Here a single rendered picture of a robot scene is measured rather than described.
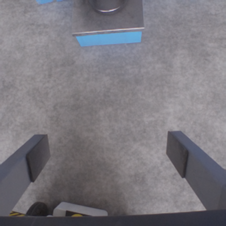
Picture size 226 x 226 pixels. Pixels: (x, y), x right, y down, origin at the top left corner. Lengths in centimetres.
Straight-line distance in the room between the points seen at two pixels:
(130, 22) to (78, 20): 29
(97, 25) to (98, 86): 33
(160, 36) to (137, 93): 39
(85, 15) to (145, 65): 45
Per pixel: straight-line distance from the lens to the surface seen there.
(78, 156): 96
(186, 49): 110
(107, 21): 98
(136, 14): 99
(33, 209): 98
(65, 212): 92
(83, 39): 104
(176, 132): 16
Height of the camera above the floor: 91
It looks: 80 degrees down
